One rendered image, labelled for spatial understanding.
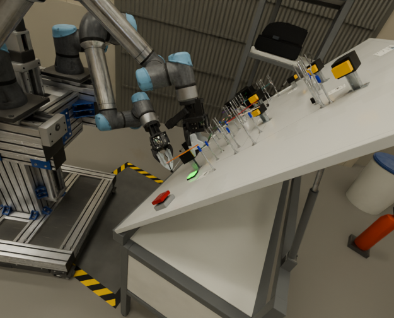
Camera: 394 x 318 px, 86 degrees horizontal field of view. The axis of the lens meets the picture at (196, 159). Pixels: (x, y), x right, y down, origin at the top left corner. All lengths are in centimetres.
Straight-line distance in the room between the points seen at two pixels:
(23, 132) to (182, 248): 81
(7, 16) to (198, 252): 99
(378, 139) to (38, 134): 107
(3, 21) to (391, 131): 90
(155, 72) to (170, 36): 232
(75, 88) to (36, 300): 131
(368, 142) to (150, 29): 291
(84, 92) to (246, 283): 131
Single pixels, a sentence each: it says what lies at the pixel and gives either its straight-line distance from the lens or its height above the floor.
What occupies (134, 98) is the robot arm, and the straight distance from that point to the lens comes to 99.
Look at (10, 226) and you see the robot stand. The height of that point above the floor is 21.
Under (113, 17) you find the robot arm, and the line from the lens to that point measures 88.
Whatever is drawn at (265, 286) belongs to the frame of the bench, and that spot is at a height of 80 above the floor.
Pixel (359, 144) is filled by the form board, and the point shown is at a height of 152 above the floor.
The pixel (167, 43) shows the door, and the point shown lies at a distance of 309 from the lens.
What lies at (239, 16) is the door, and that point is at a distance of 304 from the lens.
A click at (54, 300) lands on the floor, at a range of 181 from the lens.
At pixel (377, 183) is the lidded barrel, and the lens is 325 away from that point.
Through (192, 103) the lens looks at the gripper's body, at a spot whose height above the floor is 135.
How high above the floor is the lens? 164
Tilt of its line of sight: 36 degrees down
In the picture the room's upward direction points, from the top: 15 degrees clockwise
